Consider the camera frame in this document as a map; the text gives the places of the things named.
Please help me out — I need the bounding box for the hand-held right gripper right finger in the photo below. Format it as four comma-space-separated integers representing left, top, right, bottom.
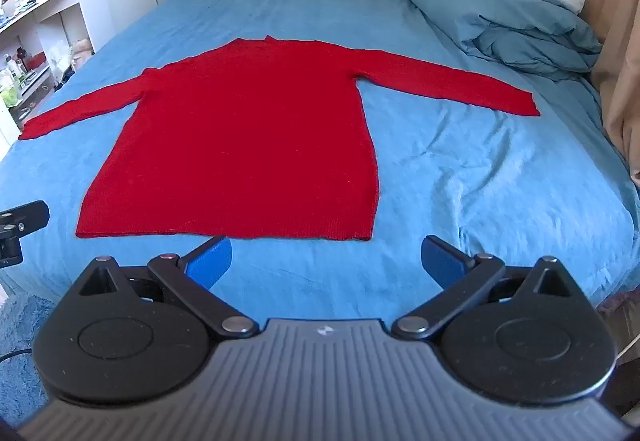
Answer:
391, 234, 587, 341

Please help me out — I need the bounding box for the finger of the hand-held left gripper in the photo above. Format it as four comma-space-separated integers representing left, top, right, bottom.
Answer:
0, 200, 51, 268

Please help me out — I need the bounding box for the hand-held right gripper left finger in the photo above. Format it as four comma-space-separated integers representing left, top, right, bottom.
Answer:
70, 235, 260, 340

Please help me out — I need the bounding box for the red knit sweater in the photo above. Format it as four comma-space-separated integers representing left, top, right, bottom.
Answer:
18, 35, 542, 242

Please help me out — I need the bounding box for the blue shaggy rug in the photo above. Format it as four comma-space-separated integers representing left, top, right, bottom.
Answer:
0, 292, 57, 424

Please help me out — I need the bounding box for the white shelf unit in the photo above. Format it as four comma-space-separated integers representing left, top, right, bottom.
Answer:
0, 0, 103, 149

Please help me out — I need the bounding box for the teal duvet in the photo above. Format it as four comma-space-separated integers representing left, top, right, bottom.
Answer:
390, 0, 604, 82

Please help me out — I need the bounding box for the beige curtain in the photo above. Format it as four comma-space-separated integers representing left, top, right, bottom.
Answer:
580, 0, 640, 184

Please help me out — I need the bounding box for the black cable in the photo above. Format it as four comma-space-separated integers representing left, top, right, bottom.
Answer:
0, 346, 34, 363

